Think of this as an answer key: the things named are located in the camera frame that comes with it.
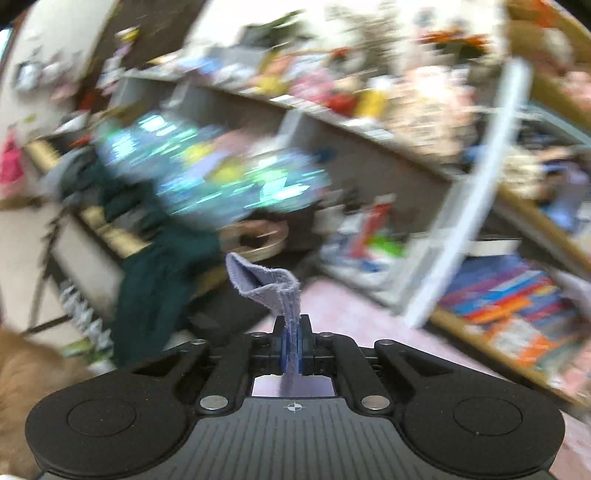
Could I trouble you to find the lavender cloth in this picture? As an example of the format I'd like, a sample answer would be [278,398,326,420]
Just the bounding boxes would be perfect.
[224,251,336,399]

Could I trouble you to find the pink cartoon desk mat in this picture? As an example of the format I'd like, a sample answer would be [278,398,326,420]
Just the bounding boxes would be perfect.
[248,276,591,480]

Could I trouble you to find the dark green clothing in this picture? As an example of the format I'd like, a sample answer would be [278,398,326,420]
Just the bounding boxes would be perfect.
[59,149,221,367]

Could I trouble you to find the iridescent plastic bag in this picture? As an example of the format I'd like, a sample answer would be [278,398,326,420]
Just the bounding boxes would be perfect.
[94,111,331,230]

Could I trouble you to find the row of leaning books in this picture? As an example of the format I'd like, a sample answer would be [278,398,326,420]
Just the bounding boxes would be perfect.
[439,254,587,371]

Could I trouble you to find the white wooden bookshelf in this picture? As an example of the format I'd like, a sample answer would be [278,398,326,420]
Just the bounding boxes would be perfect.
[109,1,590,408]

